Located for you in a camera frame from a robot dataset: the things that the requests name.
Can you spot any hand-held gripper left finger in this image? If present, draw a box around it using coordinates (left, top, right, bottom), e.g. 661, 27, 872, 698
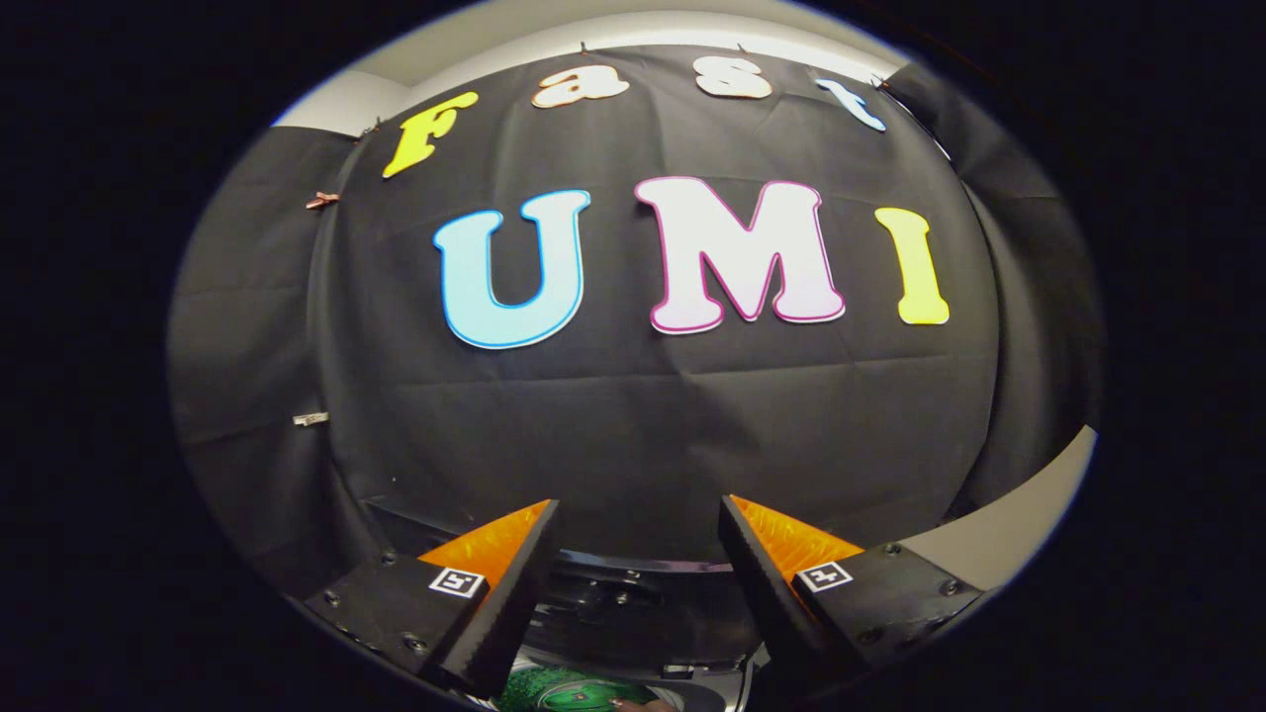
302, 498, 563, 699

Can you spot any green polo shirt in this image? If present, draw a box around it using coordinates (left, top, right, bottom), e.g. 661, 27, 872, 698
499, 667, 679, 712

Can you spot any dark grey washing machine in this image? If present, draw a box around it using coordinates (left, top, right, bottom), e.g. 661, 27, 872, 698
361, 494, 770, 712

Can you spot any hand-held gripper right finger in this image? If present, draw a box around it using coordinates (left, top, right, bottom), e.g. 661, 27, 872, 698
718, 493, 986, 685

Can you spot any black backdrop cloth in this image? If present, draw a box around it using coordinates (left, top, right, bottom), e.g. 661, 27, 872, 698
166, 44, 1105, 596

